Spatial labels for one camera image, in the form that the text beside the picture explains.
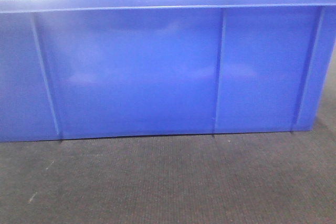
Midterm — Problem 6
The large blue plastic bin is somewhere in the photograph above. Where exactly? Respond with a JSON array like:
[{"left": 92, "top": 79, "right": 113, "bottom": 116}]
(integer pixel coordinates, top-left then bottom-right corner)
[{"left": 1, "top": 0, "right": 335, "bottom": 142}]

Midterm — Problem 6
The dark grey conveyor belt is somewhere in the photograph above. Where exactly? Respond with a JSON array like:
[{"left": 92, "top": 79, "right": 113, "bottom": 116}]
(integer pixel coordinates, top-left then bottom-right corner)
[{"left": 1, "top": 121, "right": 335, "bottom": 223}]

